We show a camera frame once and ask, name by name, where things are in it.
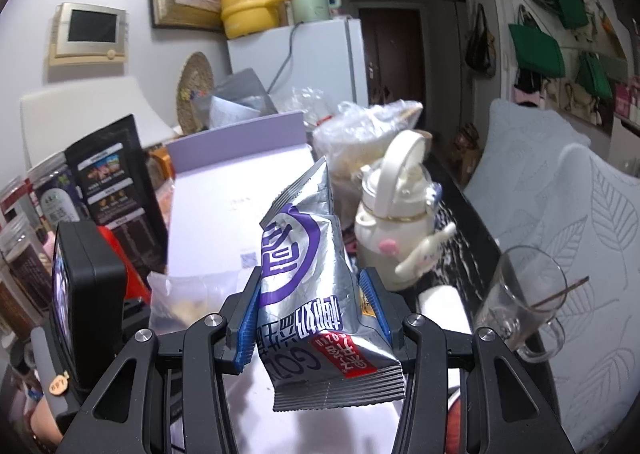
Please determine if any pink white garment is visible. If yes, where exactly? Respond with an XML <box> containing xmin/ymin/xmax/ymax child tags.
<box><xmin>515</xmin><ymin>84</ymin><xmax>543</xmax><ymax>107</ymax></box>

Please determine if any dark hanging handbag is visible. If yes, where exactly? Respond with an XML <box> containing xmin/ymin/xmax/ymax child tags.
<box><xmin>466</xmin><ymin>4</ymin><xmax>496</xmax><ymax>79</ymax></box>

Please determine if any silver snack packet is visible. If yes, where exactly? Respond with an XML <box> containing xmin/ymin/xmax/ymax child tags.
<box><xmin>256</xmin><ymin>156</ymin><xmax>405</xmax><ymax>412</ymax></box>

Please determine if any white cartoon water bottle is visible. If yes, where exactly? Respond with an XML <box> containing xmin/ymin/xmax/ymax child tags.
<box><xmin>354</xmin><ymin>130</ymin><xmax>457</xmax><ymax>292</ymax></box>

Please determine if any brown door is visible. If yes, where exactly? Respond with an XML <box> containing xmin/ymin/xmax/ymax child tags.
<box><xmin>359</xmin><ymin>6</ymin><xmax>426</xmax><ymax>107</ymax></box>

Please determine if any clear jar with label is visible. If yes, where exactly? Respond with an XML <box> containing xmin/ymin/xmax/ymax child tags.
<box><xmin>27</xmin><ymin>154</ymin><xmax>83</xmax><ymax>235</ymax></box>

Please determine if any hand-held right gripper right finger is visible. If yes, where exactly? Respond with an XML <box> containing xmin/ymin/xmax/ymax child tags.
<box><xmin>359</xmin><ymin>268</ymin><xmax>576</xmax><ymax>454</ymax></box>

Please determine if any clear jar of red contents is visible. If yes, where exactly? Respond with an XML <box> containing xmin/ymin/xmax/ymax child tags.
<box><xmin>0</xmin><ymin>176</ymin><xmax>36</xmax><ymax>232</ymax></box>

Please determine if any lavender gift box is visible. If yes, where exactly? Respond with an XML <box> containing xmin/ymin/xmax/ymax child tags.
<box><xmin>165</xmin><ymin>111</ymin><xmax>416</xmax><ymax>454</ymax></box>

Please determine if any white fridge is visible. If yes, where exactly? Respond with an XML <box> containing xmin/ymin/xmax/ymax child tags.
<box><xmin>226</xmin><ymin>18</ymin><xmax>370</xmax><ymax>109</ymax></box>

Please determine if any beige tote bag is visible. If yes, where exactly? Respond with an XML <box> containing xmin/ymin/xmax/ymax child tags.
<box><xmin>542</xmin><ymin>78</ymin><xmax>611</xmax><ymax>125</ymax></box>

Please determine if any crinkled clear plastic wrap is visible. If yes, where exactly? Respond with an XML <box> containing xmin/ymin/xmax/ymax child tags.
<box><xmin>292</xmin><ymin>86</ymin><xmax>341</xmax><ymax>127</ymax></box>

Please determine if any wall intercom panel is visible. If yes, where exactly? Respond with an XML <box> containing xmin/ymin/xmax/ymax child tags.
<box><xmin>48</xmin><ymin>2</ymin><xmax>128</xmax><ymax>67</ymax></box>

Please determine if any grey mailing bag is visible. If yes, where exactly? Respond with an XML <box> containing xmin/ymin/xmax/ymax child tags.
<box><xmin>192</xmin><ymin>68</ymin><xmax>278</xmax><ymax>129</ymax></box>

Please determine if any yellow pot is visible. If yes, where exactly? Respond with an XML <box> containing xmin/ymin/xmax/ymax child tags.
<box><xmin>220</xmin><ymin>0</ymin><xmax>306</xmax><ymax>39</ymax></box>

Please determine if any glass mug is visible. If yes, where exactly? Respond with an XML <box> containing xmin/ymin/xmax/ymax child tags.
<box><xmin>472</xmin><ymin>246</ymin><xmax>568</xmax><ymax>365</ymax></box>

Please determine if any red package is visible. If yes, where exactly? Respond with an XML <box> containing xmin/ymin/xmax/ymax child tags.
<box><xmin>97</xmin><ymin>226</ymin><xmax>151</xmax><ymax>305</ymax></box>

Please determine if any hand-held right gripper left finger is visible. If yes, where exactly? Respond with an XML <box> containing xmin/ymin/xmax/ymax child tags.
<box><xmin>55</xmin><ymin>266</ymin><xmax>263</xmax><ymax>454</ymax></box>

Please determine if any black snack pouch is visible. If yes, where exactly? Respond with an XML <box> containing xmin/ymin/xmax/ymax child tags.
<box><xmin>65</xmin><ymin>114</ymin><xmax>168</xmax><ymax>275</ymax></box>

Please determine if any brown paper bag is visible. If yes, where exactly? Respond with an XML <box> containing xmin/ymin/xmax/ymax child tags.
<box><xmin>452</xmin><ymin>124</ymin><xmax>481</xmax><ymax>179</ymax></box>

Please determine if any leaf-patterned covered chair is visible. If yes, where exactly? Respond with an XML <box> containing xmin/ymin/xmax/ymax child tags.
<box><xmin>462</xmin><ymin>98</ymin><xmax>593</xmax><ymax>255</ymax></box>
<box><xmin>500</xmin><ymin>144</ymin><xmax>640</xmax><ymax>454</ymax></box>

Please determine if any clear plastic bag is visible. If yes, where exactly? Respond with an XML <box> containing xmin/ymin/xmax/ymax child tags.
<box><xmin>147</xmin><ymin>269</ymin><xmax>261</xmax><ymax>335</ymax></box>

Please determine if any round woven mat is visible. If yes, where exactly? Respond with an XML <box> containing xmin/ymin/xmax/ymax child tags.
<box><xmin>176</xmin><ymin>52</ymin><xmax>215</xmax><ymax>135</ymax></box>

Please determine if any plastic bag of food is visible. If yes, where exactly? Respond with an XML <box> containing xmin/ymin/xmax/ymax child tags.
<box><xmin>312</xmin><ymin>101</ymin><xmax>425</xmax><ymax>195</ymax></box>

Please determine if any white chair back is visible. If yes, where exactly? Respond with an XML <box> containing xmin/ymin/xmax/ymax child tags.
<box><xmin>20</xmin><ymin>76</ymin><xmax>176</xmax><ymax>169</ymax></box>

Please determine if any kettle power cable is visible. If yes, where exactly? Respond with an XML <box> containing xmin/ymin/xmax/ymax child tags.
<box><xmin>267</xmin><ymin>4</ymin><xmax>301</xmax><ymax>89</ymax></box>

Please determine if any clear jar of dark tea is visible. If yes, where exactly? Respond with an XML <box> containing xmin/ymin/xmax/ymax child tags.
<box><xmin>0</xmin><ymin>221</ymin><xmax>53</xmax><ymax>315</ymax></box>

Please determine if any grey strap with charm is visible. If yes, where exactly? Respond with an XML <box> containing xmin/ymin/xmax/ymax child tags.
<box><xmin>31</xmin><ymin>326</ymin><xmax>71</xmax><ymax>410</ymax></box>

